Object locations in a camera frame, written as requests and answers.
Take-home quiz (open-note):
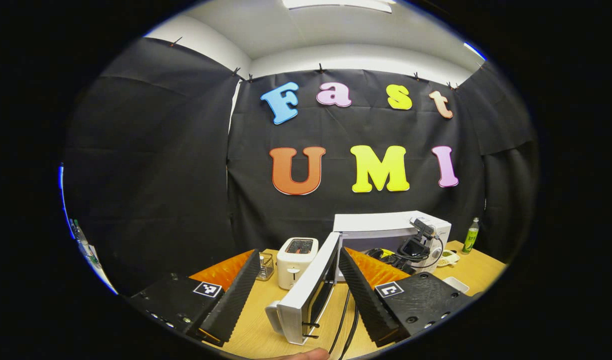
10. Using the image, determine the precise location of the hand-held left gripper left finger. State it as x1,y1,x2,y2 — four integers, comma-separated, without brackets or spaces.
126,248,261,347

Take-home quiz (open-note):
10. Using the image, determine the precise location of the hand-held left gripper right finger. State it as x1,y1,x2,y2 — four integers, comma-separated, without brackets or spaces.
338,247,474,347

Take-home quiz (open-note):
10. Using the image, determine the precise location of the white microwave oven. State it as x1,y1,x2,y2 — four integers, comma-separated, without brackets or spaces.
265,210,452,347

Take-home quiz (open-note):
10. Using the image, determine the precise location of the small white tray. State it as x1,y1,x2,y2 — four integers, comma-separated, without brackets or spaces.
442,276,470,295

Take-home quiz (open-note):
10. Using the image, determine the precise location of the green drink bottle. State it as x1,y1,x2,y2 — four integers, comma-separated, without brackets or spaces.
461,216,480,255

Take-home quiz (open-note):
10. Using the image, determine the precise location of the white toaster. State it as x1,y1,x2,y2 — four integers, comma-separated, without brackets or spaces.
276,237,319,291

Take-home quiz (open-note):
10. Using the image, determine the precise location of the black backdrop cloth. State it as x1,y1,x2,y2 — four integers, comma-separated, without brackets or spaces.
63,37,539,296

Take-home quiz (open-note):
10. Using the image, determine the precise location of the long ceiling light panel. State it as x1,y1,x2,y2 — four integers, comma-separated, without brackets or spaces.
283,0,393,14

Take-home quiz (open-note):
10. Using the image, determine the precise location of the black cable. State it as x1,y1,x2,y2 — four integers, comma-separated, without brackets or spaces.
340,307,361,360
328,287,351,355

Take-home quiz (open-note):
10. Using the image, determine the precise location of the small metal wire rack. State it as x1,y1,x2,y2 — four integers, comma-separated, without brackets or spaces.
256,252,275,282

